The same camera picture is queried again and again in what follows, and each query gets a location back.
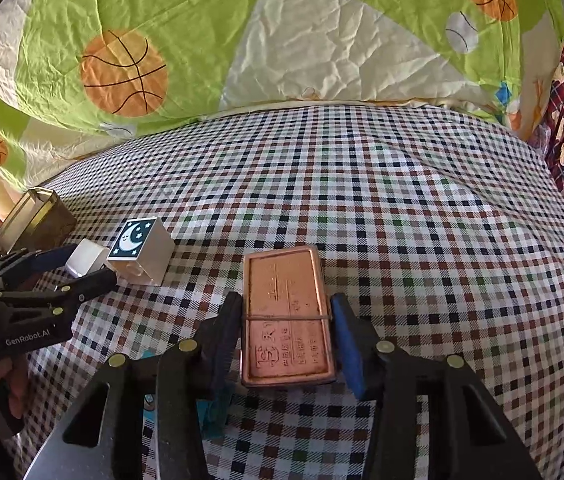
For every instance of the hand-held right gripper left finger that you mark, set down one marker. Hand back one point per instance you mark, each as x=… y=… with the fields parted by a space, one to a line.
x=222 y=350

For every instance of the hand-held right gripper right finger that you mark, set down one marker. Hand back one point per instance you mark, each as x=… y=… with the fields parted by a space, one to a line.
x=346 y=345

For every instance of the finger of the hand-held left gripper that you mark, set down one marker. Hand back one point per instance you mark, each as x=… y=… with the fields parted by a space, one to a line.
x=87 y=284
x=47 y=258

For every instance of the small white box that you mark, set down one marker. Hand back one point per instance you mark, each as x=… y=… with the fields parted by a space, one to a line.
x=84 y=257

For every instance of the gold metal tin tray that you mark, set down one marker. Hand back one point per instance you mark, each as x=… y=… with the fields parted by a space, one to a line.
x=37 y=220

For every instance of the copper brown rectangular box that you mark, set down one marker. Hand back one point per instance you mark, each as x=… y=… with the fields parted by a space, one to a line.
x=287 y=310

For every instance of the white cube moon print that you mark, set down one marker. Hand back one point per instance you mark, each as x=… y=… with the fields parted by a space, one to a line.
x=139 y=250

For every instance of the teal paper piece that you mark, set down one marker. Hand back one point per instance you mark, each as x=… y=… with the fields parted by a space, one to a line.
x=214 y=417

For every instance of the checkered bed sheet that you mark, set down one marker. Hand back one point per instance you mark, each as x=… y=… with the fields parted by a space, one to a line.
x=411 y=235

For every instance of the basketball print quilt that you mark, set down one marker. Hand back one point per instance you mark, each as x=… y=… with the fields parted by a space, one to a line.
x=262 y=35

